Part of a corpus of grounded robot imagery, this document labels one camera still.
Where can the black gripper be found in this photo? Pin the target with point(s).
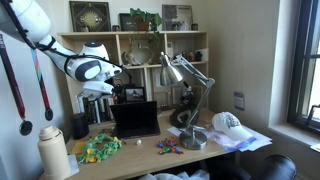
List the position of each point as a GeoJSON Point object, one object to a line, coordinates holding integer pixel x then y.
{"type": "Point", "coordinates": [118, 90]}

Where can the black laptop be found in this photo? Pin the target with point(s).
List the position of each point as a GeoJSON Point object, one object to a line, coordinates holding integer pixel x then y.
{"type": "Point", "coordinates": [135, 118]}

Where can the white cloth towel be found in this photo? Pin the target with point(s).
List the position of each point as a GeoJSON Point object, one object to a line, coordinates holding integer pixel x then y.
{"type": "Point", "coordinates": [173, 175]}

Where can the black leather chair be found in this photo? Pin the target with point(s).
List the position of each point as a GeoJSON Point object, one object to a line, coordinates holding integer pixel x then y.
{"type": "Point", "coordinates": [266, 168]}

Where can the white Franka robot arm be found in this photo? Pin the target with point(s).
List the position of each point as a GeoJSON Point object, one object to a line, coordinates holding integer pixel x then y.
{"type": "Point", "coordinates": [83, 68]}

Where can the pale shell ornament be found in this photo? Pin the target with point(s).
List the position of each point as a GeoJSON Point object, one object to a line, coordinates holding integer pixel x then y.
{"type": "Point", "coordinates": [140, 56]}

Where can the black cylinder speaker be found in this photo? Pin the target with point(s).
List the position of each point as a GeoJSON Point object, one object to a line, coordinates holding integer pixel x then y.
{"type": "Point", "coordinates": [80, 126]}

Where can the small white cube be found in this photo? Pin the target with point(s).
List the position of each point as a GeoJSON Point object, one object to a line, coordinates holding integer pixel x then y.
{"type": "Point", "coordinates": [138, 142]}

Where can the silver desk lamp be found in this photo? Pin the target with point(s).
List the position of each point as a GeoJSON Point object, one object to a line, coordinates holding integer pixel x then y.
{"type": "Point", "coordinates": [171, 71]}

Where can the green yellow fleece garland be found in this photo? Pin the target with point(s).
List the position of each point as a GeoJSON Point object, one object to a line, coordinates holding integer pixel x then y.
{"type": "Point", "coordinates": [96, 151]}

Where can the small dark framed picture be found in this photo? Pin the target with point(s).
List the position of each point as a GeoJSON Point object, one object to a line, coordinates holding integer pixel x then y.
{"type": "Point", "coordinates": [126, 22]}

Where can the black microscope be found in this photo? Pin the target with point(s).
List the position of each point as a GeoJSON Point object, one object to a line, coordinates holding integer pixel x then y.
{"type": "Point", "coordinates": [187, 96]}

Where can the yellow paper envelope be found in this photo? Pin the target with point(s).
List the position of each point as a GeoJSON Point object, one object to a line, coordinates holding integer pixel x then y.
{"type": "Point", "coordinates": [77, 147]}

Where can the medal with multicolour ribbon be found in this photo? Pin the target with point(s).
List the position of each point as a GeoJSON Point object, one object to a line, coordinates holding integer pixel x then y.
{"type": "Point", "coordinates": [48, 114]}

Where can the green potted plant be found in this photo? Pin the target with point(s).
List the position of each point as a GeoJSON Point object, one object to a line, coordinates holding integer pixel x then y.
{"type": "Point", "coordinates": [143, 18]}

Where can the black gold framed poster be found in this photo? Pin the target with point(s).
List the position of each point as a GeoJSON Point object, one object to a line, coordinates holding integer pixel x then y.
{"type": "Point", "coordinates": [90, 16]}

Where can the small shelf figurines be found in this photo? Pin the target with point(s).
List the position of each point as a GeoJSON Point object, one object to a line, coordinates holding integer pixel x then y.
{"type": "Point", "coordinates": [191, 56]}

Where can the light wooden shelf unit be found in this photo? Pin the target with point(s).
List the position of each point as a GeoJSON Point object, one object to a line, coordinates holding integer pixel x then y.
{"type": "Point", "coordinates": [181, 40]}

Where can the white printed card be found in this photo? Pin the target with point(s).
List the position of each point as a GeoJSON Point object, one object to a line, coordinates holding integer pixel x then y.
{"type": "Point", "coordinates": [72, 164]}

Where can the cream water bottle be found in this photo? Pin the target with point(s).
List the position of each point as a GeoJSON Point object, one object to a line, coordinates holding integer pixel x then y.
{"type": "Point", "coordinates": [53, 153]}

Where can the grey framed picture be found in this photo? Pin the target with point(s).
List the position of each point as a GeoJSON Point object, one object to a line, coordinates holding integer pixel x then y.
{"type": "Point", "coordinates": [176, 16]}

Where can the small dark jar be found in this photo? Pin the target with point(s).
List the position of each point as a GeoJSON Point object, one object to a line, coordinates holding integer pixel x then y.
{"type": "Point", "coordinates": [194, 27]}

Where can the medal with dark red ribbon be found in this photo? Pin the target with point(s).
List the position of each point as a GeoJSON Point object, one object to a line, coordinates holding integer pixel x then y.
{"type": "Point", "coordinates": [25, 127]}

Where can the white printed baseball cap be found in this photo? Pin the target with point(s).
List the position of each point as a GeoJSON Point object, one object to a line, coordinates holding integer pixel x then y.
{"type": "Point", "coordinates": [230, 125]}

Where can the stack of white papers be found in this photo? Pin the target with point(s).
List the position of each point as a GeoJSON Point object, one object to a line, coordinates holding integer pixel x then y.
{"type": "Point", "coordinates": [256, 140]}

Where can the black photo frame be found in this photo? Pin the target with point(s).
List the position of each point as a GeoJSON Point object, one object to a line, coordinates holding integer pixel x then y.
{"type": "Point", "coordinates": [135, 94]}

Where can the wall label plate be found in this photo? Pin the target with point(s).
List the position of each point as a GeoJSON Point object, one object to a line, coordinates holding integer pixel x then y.
{"type": "Point", "coordinates": [239, 100]}

